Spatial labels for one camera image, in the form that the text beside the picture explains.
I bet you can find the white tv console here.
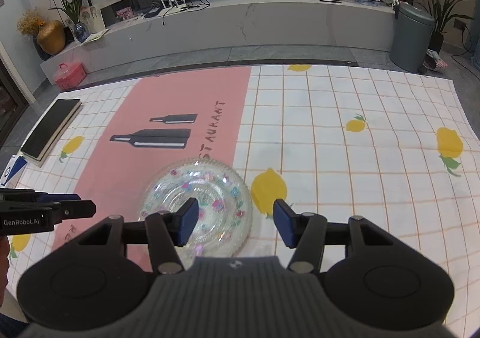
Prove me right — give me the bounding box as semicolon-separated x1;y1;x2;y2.
41;0;395;80

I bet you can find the clear glass plate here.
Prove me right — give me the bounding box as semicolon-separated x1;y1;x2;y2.
138;158;253;266

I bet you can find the blue white box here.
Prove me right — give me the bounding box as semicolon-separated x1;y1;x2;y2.
0;155;27;188

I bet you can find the grey-green trash bin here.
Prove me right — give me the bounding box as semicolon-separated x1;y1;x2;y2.
390;2;434;74

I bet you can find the tall potted plant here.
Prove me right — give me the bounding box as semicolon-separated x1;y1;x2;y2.
420;0;474;53

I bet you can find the golden vase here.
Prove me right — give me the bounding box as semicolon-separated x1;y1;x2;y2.
37;21;66;56

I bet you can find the black notebook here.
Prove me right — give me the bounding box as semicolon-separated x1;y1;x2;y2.
19;98;81;166

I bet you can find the potted plant in blue vase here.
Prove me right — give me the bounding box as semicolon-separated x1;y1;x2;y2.
50;0;93;44

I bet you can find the pink storage box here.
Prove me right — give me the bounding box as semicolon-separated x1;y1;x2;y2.
54;62;86;91

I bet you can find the checkered lemon tablecloth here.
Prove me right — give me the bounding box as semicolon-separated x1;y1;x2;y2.
16;65;479;337

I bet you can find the person right hand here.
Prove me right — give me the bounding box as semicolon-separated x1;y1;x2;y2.
0;236;10;306

